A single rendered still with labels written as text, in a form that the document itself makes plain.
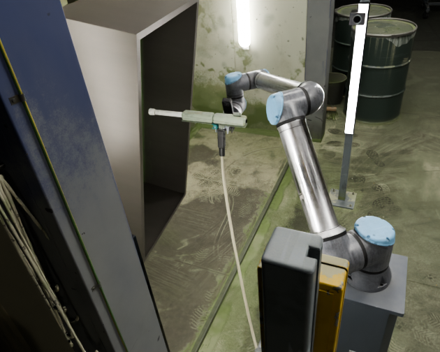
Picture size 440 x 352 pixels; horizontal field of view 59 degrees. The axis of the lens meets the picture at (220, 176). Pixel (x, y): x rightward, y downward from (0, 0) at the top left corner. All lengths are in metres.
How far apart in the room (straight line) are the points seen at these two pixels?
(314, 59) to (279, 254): 3.12
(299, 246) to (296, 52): 3.12
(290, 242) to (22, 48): 0.51
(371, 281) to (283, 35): 2.36
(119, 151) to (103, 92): 0.26
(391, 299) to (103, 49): 1.43
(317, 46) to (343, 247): 2.26
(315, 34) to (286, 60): 0.33
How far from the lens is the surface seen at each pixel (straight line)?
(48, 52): 0.75
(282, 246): 0.46
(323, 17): 3.40
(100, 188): 0.88
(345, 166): 2.94
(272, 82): 1.87
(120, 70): 1.47
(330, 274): 0.56
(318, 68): 3.53
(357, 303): 1.70
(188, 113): 1.84
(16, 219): 0.82
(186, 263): 2.63
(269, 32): 3.54
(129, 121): 1.55
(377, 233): 1.57
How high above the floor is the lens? 1.97
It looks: 35 degrees down
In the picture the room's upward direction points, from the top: 6 degrees counter-clockwise
